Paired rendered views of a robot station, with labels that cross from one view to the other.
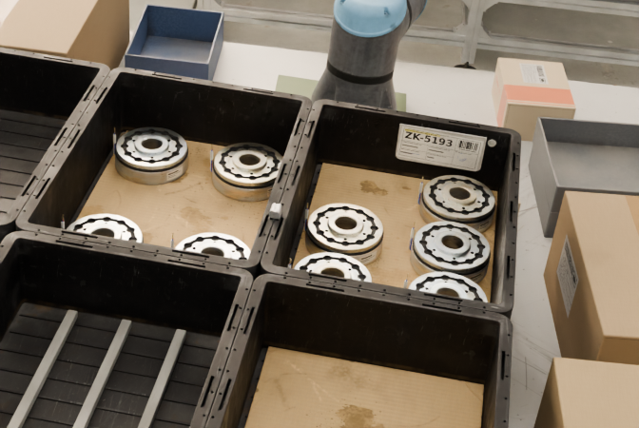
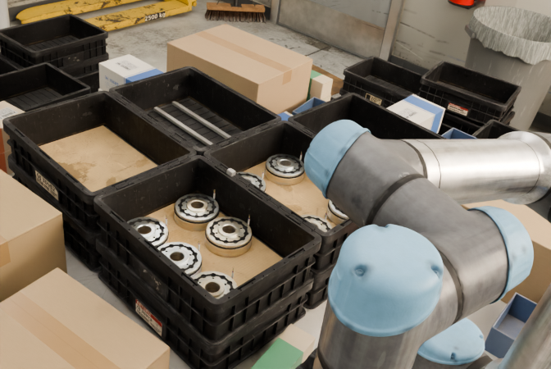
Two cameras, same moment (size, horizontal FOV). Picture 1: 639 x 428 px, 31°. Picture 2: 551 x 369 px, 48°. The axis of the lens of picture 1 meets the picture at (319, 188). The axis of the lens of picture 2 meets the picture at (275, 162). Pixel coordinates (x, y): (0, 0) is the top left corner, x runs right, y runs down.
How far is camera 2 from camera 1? 207 cm
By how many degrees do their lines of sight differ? 93
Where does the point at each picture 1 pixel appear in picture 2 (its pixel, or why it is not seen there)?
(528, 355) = not seen: hidden behind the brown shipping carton
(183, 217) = (293, 205)
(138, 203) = (316, 198)
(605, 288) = (80, 293)
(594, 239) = (116, 322)
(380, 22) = not seen: hidden behind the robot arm
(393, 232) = (220, 264)
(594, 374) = (37, 216)
